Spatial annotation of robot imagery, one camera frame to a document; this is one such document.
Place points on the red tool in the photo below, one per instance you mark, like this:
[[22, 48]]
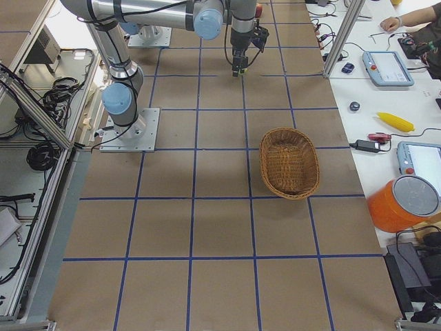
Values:
[[379, 137]]

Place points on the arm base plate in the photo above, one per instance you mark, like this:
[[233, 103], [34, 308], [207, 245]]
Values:
[[140, 137], [151, 37]]

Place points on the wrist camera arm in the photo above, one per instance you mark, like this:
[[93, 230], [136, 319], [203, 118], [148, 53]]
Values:
[[259, 37]]

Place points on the wicker basket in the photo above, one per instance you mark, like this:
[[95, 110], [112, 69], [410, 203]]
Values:
[[289, 164]]

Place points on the black box under table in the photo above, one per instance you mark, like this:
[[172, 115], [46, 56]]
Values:
[[408, 277]]

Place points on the teach pendant far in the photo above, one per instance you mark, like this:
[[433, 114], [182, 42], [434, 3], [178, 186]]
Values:
[[386, 69]]

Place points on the dark round puck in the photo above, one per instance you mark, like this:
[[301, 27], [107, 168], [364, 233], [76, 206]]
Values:
[[354, 106]]

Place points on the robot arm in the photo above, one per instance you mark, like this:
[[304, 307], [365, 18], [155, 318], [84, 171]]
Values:
[[118, 25]]

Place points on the orange cylinder container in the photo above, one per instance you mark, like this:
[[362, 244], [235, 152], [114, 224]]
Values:
[[403, 203]]

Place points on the teach pendant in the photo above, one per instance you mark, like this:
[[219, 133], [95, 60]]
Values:
[[386, 69], [420, 159]]

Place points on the person hand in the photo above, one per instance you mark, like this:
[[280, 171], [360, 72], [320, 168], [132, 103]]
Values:
[[390, 24]]

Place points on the teach pendant near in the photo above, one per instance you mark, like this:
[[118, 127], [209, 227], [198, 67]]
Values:
[[420, 159]]

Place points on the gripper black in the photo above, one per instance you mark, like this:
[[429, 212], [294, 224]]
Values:
[[238, 41]]

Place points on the person forearm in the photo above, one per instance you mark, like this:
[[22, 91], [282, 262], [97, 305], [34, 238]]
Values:
[[417, 17]]

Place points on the red apple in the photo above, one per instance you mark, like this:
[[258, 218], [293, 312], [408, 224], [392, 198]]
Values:
[[259, 10]]

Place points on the black power adapter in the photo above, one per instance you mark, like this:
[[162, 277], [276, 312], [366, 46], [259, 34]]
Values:
[[366, 146]]

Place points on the yellow toy corn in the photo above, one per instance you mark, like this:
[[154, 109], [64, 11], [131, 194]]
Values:
[[396, 122]]

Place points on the aluminium frame post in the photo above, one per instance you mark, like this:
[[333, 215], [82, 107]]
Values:
[[344, 31]]

